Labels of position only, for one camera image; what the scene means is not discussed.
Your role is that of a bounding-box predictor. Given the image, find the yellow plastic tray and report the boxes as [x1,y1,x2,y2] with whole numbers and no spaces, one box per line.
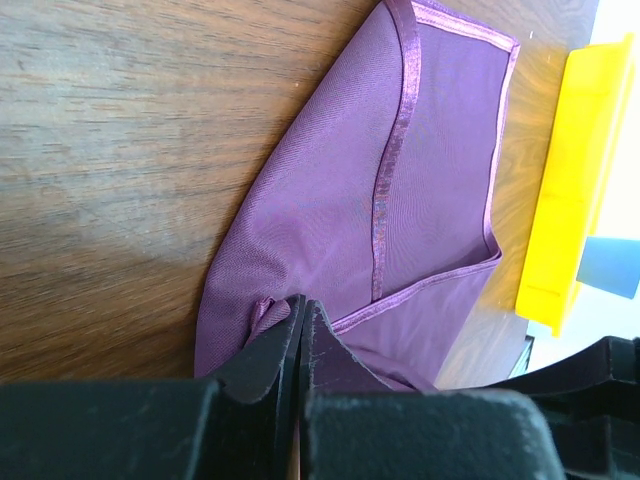
[515,33,637,337]

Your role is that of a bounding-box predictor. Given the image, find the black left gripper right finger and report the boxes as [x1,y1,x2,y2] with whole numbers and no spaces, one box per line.
[299,301,565,479]

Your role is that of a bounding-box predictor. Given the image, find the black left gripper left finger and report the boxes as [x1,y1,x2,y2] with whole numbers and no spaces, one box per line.
[1,295,306,479]

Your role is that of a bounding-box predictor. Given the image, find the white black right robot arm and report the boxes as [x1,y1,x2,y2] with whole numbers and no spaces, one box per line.
[495,336,640,479]

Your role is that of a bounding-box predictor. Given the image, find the purple cloth napkin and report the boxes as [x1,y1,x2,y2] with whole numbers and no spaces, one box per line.
[194,1,520,391]

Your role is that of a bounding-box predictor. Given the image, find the blue plastic cup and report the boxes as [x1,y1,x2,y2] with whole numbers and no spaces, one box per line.
[576,236,639,299]

